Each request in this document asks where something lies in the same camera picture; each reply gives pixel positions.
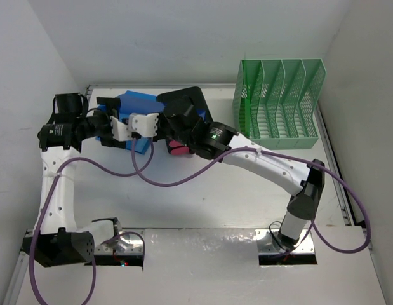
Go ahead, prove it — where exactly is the blue plastic folder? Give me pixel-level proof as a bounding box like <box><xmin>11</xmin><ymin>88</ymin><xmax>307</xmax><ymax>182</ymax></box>
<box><xmin>94</xmin><ymin>90</ymin><xmax>165</xmax><ymax>144</ymax></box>

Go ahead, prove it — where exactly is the green plastic folder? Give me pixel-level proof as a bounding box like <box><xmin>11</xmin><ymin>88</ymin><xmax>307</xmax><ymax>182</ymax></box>
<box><xmin>237</xmin><ymin>60</ymin><xmax>264</xmax><ymax>139</ymax></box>

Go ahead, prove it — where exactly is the light blue notebook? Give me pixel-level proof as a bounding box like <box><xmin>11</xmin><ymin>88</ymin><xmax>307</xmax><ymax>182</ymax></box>
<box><xmin>134</xmin><ymin>137</ymin><xmax>153</xmax><ymax>155</ymax></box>

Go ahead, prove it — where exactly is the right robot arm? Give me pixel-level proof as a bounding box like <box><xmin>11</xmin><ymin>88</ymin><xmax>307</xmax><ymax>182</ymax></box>
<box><xmin>157</xmin><ymin>97</ymin><xmax>324</xmax><ymax>250</ymax></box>

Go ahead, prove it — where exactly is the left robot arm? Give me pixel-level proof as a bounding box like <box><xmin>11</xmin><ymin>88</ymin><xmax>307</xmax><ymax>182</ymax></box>
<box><xmin>22</xmin><ymin>93</ymin><xmax>121</xmax><ymax>267</ymax></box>

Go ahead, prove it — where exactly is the pink bottom drawer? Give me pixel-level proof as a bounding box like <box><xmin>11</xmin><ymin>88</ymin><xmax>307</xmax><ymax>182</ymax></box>
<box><xmin>166</xmin><ymin>139</ymin><xmax>191</xmax><ymax>156</ymax></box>

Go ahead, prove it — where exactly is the black drawer cabinet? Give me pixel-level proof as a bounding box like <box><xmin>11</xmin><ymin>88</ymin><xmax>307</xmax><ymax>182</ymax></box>
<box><xmin>156</xmin><ymin>86</ymin><xmax>213</xmax><ymax>123</ymax></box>

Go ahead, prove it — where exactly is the green file rack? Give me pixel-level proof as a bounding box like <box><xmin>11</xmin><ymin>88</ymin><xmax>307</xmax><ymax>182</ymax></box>
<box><xmin>232</xmin><ymin>58</ymin><xmax>326</xmax><ymax>150</ymax></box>

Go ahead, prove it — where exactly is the white front cover board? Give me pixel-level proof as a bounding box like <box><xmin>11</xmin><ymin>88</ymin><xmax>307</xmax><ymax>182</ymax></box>
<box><xmin>34</xmin><ymin>229</ymin><xmax>385</xmax><ymax>304</ymax></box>

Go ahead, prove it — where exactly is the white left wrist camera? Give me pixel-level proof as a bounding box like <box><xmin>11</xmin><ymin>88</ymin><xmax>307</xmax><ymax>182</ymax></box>
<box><xmin>110</xmin><ymin>116</ymin><xmax>132</xmax><ymax>142</ymax></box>

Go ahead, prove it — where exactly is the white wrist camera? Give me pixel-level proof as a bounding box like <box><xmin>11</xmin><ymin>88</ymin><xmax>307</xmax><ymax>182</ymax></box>
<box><xmin>110</xmin><ymin>116</ymin><xmax>132</xmax><ymax>142</ymax></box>
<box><xmin>128</xmin><ymin>113</ymin><xmax>159</xmax><ymax>139</ymax></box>

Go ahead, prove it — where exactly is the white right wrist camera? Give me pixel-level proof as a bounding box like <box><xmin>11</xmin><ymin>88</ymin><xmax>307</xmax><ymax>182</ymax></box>
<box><xmin>128</xmin><ymin>113</ymin><xmax>159</xmax><ymax>139</ymax></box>

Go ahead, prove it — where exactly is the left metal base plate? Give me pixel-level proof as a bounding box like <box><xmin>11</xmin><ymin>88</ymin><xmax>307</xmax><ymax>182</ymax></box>
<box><xmin>94</xmin><ymin>230</ymin><xmax>146</xmax><ymax>255</ymax></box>

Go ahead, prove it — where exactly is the metal base plate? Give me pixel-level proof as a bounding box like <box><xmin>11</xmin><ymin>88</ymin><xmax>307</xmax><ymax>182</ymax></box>
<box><xmin>255</xmin><ymin>228</ymin><xmax>315</xmax><ymax>255</ymax></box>
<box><xmin>94</xmin><ymin>230</ymin><xmax>146</xmax><ymax>255</ymax></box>

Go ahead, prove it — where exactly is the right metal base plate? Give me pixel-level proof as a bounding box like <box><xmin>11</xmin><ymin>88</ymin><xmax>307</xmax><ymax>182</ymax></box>
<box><xmin>255</xmin><ymin>228</ymin><xmax>315</xmax><ymax>255</ymax></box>

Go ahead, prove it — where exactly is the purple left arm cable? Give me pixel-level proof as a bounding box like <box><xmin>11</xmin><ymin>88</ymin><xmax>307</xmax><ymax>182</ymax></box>
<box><xmin>28</xmin><ymin>136</ymin><xmax>154</xmax><ymax>305</ymax></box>

